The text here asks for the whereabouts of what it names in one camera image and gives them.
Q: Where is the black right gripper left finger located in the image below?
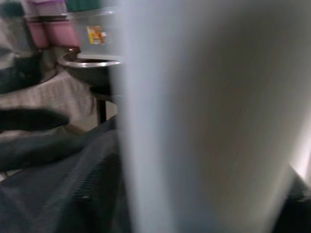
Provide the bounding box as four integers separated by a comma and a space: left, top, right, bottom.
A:
48, 135, 132, 233

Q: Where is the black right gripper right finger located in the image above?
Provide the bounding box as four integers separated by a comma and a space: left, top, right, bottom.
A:
276, 164, 311, 233

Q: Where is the white plastic table leg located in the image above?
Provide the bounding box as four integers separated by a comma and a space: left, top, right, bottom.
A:
109, 0, 311, 233

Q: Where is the black table cloth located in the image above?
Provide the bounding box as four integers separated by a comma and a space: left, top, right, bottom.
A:
0, 108, 122, 233

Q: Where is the beige cloth covered bench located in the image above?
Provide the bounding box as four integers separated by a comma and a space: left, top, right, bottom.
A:
0, 71, 98, 129

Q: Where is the black round basin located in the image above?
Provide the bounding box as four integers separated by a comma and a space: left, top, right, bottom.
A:
57, 52, 123, 89

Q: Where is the dark bag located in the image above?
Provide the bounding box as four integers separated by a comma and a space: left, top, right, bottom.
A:
0, 47, 53, 94

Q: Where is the pink plastic container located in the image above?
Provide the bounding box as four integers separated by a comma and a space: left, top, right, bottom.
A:
25, 0, 81, 49

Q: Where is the green container lid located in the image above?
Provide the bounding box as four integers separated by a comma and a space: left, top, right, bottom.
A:
66, 0, 104, 13

